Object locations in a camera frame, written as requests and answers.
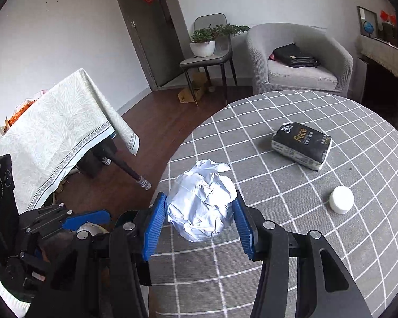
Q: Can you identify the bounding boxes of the orange snack bags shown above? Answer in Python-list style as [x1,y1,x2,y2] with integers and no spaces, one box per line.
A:
[3,89,50,133]

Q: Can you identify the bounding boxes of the black tissue pack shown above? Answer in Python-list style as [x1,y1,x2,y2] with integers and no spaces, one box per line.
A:
[271,122,333,172]

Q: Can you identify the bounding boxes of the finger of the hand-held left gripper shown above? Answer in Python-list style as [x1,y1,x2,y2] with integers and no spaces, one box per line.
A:
[3,248,54,292]
[19,204,113,239]

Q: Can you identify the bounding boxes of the grey-brown door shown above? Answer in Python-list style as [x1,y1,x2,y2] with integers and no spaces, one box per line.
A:
[110,0,189,91]

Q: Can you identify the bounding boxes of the black table leg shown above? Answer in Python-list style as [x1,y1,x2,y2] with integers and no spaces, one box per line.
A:
[101,139,143,186]

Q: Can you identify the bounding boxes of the person's left forearm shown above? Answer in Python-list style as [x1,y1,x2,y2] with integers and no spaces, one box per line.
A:
[0,281,30,312]

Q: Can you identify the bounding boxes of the white paper ball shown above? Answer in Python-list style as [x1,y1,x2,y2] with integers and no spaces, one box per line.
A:
[166,159,238,243]

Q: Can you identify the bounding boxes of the cabinet with beige cloth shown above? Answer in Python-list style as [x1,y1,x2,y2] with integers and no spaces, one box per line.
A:
[356,35,398,90]

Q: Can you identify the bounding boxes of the grey chair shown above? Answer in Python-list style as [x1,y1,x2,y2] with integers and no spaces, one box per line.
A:
[180,13,238,107]

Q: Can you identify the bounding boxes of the white round jar lid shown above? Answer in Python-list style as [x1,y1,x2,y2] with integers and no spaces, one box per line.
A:
[329,186,355,214]

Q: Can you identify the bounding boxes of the black bag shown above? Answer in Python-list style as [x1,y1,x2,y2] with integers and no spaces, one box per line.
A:
[269,42,321,68]

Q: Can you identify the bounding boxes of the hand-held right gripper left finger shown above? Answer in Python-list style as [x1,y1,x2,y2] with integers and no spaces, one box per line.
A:
[25,192,168,318]

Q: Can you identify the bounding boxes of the grey armchair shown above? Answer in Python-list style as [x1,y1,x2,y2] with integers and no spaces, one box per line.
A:
[246,23,354,98]

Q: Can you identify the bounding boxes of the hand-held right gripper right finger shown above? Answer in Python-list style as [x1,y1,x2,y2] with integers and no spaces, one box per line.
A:
[231,190,374,318]

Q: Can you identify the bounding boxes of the dark picture frame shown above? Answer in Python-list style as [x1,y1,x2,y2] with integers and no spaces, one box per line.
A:
[381,23,398,43]

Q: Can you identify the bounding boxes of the framed globe picture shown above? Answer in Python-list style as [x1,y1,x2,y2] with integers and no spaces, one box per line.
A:
[356,6,379,38]

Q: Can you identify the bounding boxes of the potted plant in white pot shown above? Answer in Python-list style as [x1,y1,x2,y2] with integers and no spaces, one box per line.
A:
[189,23,251,58]

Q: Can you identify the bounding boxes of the table with white tablecloth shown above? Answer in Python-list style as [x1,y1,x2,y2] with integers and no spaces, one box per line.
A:
[0,68,140,213]

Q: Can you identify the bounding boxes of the cardboard box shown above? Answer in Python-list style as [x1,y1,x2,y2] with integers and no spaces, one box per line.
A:
[177,73,209,104]

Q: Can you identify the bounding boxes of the round table with checked cloth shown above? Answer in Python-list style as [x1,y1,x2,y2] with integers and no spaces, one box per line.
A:
[148,90,398,318]

